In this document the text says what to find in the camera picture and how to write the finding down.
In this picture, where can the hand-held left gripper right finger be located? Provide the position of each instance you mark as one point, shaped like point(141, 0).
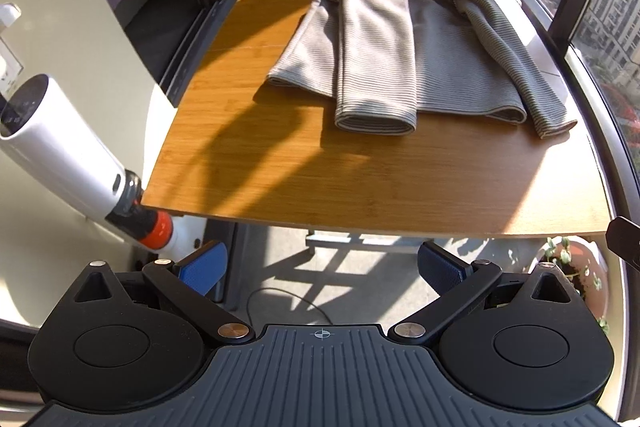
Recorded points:
point(442, 269)

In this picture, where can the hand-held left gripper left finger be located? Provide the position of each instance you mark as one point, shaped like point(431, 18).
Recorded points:
point(202, 269)

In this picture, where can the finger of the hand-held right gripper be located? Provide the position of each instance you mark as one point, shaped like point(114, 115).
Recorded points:
point(625, 237)

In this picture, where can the grey striped sweater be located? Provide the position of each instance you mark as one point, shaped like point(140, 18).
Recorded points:
point(440, 57)

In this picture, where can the pale flower pot with plants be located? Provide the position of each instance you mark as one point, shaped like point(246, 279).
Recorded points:
point(590, 257)

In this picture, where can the white cylindrical appliance orange collar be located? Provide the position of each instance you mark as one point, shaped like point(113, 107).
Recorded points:
point(65, 147)

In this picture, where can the white plug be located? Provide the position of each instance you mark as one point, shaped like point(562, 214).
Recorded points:
point(7, 14)

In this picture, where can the white wall socket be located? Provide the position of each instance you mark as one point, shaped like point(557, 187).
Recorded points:
point(9, 67)

